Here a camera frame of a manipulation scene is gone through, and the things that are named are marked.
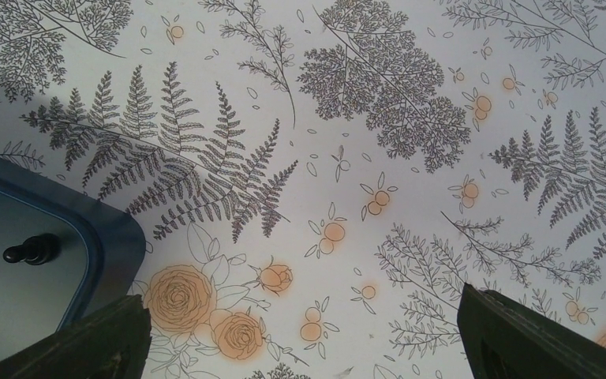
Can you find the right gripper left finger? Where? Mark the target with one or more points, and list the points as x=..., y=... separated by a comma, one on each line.
x=112, y=342

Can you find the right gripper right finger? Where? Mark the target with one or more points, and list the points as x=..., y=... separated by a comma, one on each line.
x=504, y=339

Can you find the dark blue piece box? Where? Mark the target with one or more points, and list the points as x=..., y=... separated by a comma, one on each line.
x=67, y=263

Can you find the black pawn in box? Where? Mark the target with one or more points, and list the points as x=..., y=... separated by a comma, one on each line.
x=36, y=250

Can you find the floral table mat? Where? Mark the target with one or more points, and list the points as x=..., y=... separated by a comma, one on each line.
x=318, y=180

